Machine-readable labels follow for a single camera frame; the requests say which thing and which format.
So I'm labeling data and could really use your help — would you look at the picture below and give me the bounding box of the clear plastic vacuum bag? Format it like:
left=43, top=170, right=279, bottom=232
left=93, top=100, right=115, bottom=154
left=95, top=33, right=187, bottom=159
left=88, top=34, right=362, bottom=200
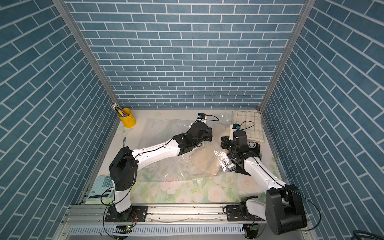
left=125, top=113, right=235, bottom=179

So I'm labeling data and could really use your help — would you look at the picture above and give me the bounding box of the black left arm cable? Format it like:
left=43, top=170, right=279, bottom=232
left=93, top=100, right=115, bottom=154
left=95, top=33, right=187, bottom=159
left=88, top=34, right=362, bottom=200
left=100, top=137, right=175, bottom=239

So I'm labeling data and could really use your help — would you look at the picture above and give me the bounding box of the light green calculator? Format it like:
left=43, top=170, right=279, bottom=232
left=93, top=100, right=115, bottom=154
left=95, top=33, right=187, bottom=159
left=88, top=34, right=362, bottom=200
left=86, top=175, right=114, bottom=205

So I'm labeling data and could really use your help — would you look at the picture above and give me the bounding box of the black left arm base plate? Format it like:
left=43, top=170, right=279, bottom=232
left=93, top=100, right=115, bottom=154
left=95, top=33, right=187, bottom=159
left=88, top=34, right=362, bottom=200
left=104, top=205, right=148, bottom=224

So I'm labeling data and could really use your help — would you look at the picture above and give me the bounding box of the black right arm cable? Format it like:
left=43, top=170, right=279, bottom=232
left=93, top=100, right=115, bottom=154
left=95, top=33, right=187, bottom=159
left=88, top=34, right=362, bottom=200
left=239, top=119, right=322, bottom=232

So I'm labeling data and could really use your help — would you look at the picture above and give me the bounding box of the black white knitted scarf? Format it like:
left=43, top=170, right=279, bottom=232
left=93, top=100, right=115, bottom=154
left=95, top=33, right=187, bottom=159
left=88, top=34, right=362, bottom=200
left=221, top=140, right=261, bottom=176

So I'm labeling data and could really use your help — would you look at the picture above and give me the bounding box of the cream checked folded towel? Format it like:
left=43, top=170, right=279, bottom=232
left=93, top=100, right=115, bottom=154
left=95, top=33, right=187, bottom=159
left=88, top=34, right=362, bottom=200
left=232, top=111, right=265, bottom=144

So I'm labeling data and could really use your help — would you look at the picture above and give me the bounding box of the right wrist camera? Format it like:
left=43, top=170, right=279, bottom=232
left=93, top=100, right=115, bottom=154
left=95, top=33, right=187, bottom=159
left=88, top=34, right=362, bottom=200
left=229, top=124, right=240, bottom=140

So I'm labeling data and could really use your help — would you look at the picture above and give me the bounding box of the beige fluffy scarf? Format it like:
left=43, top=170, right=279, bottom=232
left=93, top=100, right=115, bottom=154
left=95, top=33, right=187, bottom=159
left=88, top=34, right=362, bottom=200
left=189, top=124, right=232, bottom=176

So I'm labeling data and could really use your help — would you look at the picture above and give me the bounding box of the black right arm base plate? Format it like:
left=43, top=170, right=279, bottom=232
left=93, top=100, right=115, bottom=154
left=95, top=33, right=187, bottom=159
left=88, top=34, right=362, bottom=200
left=223, top=205, right=263, bottom=222

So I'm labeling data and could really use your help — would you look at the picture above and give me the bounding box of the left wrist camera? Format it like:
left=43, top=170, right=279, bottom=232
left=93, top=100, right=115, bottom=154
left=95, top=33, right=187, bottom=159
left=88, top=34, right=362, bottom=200
left=197, top=113, right=206, bottom=121

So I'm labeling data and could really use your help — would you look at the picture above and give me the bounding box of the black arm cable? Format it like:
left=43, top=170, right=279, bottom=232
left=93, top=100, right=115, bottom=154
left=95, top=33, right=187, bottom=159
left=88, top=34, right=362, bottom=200
left=100, top=137, right=175, bottom=239
left=239, top=119, right=322, bottom=232

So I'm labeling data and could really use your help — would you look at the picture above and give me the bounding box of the floral table mat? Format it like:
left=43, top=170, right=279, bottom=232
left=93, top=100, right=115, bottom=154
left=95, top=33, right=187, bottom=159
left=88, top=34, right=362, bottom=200
left=84, top=110, right=281, bottom=204

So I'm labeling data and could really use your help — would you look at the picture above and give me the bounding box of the yellow pen cup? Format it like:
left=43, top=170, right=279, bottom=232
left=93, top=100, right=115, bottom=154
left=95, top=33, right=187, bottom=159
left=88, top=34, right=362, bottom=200
left=118, top=108, right=137, bottom=128

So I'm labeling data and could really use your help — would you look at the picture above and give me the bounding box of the aluminium front rail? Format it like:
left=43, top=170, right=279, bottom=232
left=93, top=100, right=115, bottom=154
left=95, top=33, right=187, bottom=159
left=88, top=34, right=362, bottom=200
left=54, top=204, right=316, bottom=240

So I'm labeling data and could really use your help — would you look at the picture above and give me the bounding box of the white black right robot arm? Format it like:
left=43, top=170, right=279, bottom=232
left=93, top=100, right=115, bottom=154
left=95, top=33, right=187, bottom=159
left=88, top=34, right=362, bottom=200
left=221, top=129, right=307, bottom=235

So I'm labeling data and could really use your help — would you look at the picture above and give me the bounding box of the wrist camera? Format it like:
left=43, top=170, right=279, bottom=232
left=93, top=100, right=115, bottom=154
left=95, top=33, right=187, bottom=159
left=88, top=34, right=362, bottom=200
left=229, top=124, right=240, bottom=140
left=197, top=113, right=206, bottom=121

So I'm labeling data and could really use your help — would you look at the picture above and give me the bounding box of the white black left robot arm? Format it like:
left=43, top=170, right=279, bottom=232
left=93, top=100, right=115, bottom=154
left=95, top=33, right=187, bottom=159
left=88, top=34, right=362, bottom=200
left=109, top=121, right=213, bottom=213

